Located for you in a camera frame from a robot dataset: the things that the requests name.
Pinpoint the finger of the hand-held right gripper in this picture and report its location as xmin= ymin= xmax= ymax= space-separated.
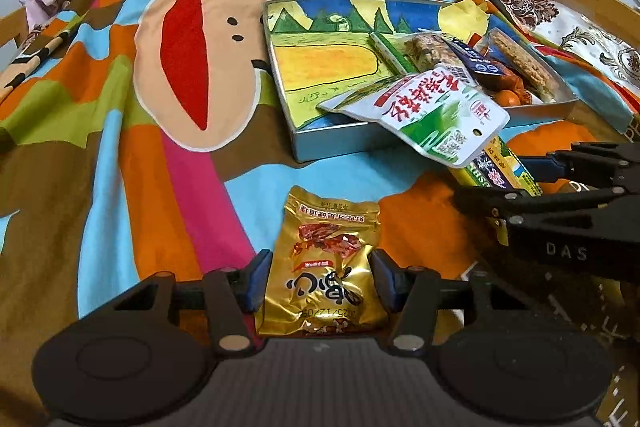
xmin=517 ymin=141 xmax=640 ymax=194
xmin=452 ymin=185 xmax=626 ymax=228

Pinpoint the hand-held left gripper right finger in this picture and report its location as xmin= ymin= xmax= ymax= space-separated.
xmin=370 ymin=249 xmax=561 ymax=356

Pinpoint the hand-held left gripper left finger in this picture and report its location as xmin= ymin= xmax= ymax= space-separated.
xmin=82 ymin=249 xmax=273 ymax=356

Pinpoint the yellow green snack bar packet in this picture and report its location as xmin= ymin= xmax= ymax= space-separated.
xmin=447 ymin=134 xmax=543 ymax=198

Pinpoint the gold snack packet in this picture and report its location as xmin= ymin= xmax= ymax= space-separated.
xmin=254 ymin=186 xmax=390 ymax=338

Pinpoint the mandarin orange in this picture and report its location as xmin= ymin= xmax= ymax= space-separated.
xmin=492 ymin=89 xmax=521 ymax=108

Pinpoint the orange sausage packet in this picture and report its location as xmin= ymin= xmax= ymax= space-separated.
xmin=470 ymin=57 xmax=533 ymax=108

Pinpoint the white green snack pouch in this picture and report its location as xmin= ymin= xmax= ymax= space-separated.
xmin=317 ymin=64 xmax=511 ymax=168

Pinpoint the rice cracker packet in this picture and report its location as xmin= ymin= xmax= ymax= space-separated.
xmin=485 ymin=28 xmax=563 ymax=104

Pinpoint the blue white snack packet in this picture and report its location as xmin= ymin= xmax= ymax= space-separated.
xmin=447 ymin=36 xmax=501 ymax=78

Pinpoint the clear nut bar packet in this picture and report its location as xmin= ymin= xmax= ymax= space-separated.
xmin=402 ymin=33 xmax=478 ymax=85

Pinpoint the green sausage stick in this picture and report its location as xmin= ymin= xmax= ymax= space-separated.
xmin=369 ymin=32 xmax=418 ymax=76

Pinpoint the metal tray with drawing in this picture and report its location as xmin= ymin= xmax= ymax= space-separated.
xmin=262 ymin=0 xmax=578 ymax=164

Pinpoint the floral satin quilt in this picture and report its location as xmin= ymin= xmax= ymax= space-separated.
xmin=492 ymin=0 xmax=640 ymax=100

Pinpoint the brown monkey printed blanket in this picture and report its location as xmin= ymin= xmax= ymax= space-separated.
xmin=0 ymin=0 xmax=640 ymax=427

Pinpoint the giraffe print cloth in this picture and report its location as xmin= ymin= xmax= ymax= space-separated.
xmin=0 ymin=24 xmax=78 ymax=88

